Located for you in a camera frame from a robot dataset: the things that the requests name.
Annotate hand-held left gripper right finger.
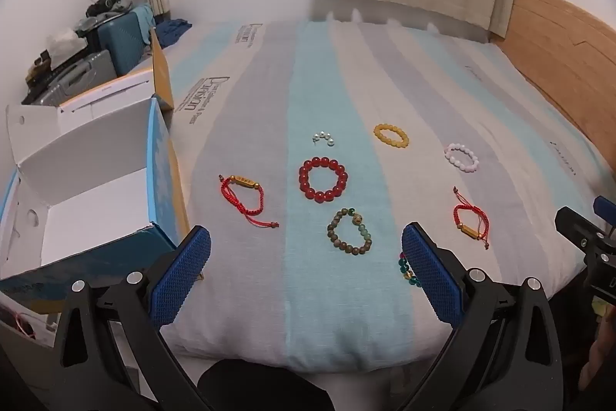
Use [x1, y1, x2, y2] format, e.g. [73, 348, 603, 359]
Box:
[401, 222, 566, 411]

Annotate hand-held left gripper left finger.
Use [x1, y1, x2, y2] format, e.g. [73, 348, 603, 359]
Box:
[50, 225, 213, 411]

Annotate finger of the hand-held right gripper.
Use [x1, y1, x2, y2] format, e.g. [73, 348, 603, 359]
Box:
[555, 206, 616, 262]
[593, 196, 616, 229]

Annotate blue white cardboard box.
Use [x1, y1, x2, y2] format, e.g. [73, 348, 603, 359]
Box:
[0, 28, 193, 344]

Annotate pink white bead bracelet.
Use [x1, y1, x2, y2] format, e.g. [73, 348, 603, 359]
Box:
[444, 143, 480, 174]

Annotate dark red bead bracelet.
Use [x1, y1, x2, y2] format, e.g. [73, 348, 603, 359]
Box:
[298, 156, 349, 203]

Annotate person's right hand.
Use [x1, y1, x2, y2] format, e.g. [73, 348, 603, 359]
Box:
[579, 331, 616, 393]

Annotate striped blue grey blanket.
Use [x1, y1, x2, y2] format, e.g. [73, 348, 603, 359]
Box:
[159, 18, 607, 373]

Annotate wooden headboard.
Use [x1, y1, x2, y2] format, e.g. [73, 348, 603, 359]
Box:
[491, 0, 616, 181]

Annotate grey suitcase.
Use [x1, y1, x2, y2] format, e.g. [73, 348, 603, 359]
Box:
[22, 50, 119, 106]

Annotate teal suitcase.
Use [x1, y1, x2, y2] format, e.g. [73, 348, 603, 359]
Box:
[96, 7, 156, 75]

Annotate dark blue clothes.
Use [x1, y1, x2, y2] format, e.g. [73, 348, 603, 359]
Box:
[156, 18, 193, 48]

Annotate white plastic bag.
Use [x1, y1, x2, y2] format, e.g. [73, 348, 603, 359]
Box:
[45, 28, 80, 55]

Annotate black bag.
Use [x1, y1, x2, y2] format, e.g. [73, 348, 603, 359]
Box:
[87, 0, 123, 17]

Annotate dark green bead bracelet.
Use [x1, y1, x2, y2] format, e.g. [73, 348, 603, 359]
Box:
[397, 250, 423, 289]

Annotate red cord bracelet gold tube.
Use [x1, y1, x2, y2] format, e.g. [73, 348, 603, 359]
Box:
[452, 186, 490, 249]
[219, 173, 280, 230]

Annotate green brown bead bracelet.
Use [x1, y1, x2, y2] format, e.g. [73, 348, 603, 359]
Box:
[326, 208, 374, 256]

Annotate yellow bead bracelet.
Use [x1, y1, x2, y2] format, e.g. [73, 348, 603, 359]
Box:
[374, 123, 411, 149]

